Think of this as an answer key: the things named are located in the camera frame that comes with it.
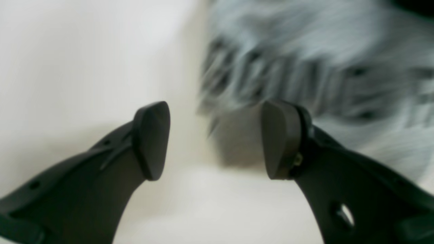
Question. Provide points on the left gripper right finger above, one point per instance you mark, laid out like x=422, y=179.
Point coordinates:
x=355, y=199

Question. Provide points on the grey T-shirt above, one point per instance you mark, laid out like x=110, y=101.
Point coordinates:
x=362, y=68

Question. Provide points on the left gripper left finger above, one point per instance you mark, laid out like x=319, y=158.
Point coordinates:
x=81, y=200

